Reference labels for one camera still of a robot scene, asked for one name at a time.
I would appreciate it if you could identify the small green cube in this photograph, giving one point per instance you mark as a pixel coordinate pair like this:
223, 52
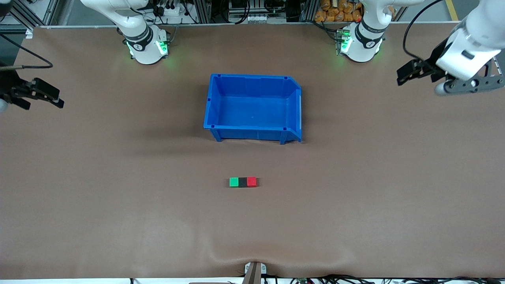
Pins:
234, 182

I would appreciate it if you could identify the white power strip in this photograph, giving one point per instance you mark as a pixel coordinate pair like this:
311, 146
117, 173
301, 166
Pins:
169, 10

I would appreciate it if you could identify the brown table mat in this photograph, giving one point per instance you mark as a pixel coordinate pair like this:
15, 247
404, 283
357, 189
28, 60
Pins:
118, 221

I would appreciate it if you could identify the small red cube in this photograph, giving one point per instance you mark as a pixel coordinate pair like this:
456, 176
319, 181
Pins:
251, 181

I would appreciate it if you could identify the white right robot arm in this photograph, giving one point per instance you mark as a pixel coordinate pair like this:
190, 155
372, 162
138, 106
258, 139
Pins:
146, 51

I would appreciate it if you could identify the blue plastic storage bin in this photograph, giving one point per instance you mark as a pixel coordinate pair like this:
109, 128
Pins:
252, 110

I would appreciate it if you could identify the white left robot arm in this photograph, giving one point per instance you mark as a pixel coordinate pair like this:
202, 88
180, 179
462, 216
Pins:
365, 45

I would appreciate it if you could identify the small black cube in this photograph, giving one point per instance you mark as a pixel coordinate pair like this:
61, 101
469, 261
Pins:
243, 182

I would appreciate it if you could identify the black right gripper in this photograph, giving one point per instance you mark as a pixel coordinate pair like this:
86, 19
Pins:
8, 88

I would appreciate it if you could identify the orange snack bag pile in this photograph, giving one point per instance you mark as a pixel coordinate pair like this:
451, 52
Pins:
335, 12

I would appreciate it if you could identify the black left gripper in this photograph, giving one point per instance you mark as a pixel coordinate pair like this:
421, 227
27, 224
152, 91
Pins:
435, 59

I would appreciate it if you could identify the silver table edge rail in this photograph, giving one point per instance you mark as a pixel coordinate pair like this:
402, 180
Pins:
256, 24

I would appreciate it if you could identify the white table corner bracket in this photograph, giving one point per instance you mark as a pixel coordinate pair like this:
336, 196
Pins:
29, 34

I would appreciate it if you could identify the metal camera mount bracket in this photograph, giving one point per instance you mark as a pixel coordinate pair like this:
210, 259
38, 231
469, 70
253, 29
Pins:
253, 272

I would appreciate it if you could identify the aluminium frame post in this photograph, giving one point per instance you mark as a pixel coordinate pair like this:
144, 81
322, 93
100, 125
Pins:
308, 10
203, 11

